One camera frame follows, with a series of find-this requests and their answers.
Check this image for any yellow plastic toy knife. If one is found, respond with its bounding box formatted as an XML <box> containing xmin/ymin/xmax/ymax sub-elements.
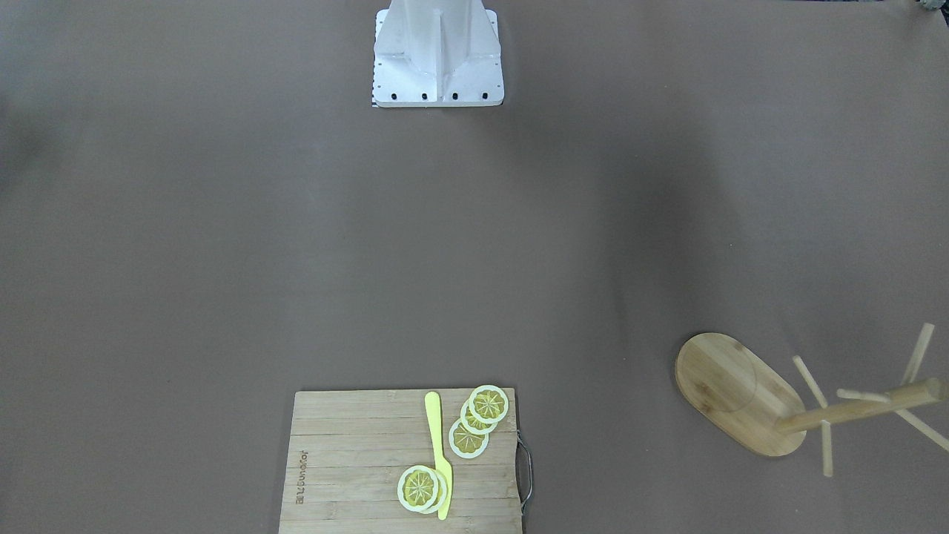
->
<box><xmin>424</xmin><ymin>391</ymin><xmax>454</xmax><ymax>521</ymax></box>

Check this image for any lemon slice toy hidden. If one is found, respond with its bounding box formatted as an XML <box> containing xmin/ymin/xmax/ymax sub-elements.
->
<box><xmin>420</xmin><ymin>469</ymin><xmax>449</xmax><ymax>515</ymax></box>

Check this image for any wooden cup storage rack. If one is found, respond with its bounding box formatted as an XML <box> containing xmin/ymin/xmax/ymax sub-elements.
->
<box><xmin>673</xmin><ymin>323</ymin><xmax>948</xmax><ymax>478</ymax></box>

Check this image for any lemon slice toy top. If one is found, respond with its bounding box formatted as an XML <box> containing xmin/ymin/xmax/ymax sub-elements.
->
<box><xmin>468</xmin><ymin>384</ymin><xmax>510</xmax><ymax>425</ymax></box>

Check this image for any wooden cutting board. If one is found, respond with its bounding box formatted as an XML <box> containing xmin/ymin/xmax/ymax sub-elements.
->
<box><xmin>279</xmin><ymin>386</ymin><xmax>535</xmax><ymax>533</ymax></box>

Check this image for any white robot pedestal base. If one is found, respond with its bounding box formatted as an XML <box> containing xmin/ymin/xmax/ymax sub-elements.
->
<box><xmin>371</xmin><ymin>1</ymin><xmax>505</xmax><ymax>108</ymax></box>

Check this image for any lemon slice toy middle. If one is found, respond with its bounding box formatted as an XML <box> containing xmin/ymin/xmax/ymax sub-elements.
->
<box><xmin>460</xmin><ymin>400</ymin><xmax>498</xmax><ymax>435</ymax></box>

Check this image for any lemon slice toy front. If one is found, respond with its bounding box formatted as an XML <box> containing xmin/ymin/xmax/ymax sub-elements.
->
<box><xmin>397</xmin><ymin>464</ymin><xmax>437</xmax><ymax>514</ymax></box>

